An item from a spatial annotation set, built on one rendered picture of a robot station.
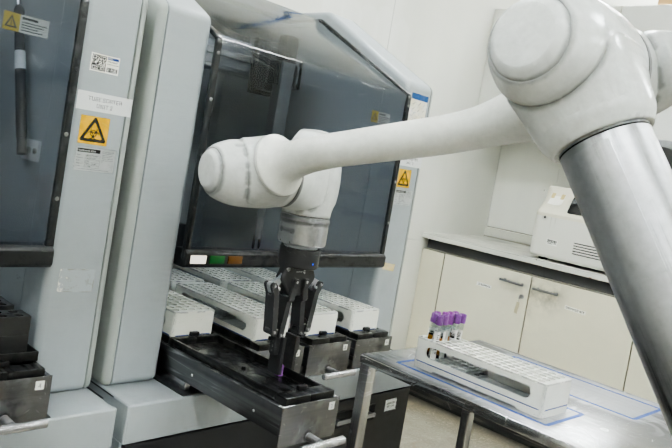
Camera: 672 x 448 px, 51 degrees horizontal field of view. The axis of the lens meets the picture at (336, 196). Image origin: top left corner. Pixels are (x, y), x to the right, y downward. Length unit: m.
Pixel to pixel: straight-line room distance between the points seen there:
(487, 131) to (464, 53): 2.94
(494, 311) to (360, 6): 1.62
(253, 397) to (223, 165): 0.40
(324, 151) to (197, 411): 0.59
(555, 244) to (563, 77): 2.77
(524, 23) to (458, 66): 3.17
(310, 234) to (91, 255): 0.38
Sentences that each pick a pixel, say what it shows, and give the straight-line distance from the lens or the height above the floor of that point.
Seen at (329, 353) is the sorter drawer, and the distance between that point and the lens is 1.60.
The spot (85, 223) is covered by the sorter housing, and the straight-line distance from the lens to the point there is 1.27.
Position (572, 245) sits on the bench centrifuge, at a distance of 3.46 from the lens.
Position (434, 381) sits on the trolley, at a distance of 1.42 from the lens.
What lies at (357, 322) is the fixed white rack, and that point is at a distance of 1.71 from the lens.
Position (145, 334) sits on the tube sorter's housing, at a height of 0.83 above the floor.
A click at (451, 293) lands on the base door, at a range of 3.77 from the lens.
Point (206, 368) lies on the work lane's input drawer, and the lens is 1.32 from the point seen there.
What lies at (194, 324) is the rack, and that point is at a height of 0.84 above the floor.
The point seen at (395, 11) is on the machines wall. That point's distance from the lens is 3.49.
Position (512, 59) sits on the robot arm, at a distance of 0.76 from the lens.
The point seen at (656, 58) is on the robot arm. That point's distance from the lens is 0.94.
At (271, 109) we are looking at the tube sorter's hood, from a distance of 1.45.
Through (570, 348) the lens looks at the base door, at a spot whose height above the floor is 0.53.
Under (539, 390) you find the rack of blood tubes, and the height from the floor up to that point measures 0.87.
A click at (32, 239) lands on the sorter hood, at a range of 1.22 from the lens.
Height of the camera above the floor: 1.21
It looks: 3 degrees down
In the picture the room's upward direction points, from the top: 10 degrees clockwise
